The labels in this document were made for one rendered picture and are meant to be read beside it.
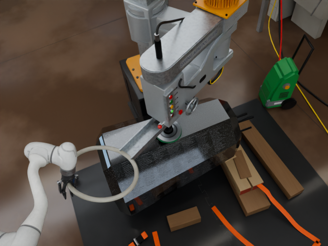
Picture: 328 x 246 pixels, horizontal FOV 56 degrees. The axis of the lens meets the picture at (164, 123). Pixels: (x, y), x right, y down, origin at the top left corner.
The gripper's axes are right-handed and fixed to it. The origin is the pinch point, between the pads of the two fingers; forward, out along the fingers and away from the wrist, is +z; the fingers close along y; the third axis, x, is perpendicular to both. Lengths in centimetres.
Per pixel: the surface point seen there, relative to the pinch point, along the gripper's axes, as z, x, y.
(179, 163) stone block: 16, -1, 96
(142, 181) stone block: 29, 5, 65
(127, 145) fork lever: -12, 12, 50
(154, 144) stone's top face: 4, 18, 81
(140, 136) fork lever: -15, 14, 62
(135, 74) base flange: -12, 98, 110
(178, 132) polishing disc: -8, 11, 98
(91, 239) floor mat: 112, 22, 31
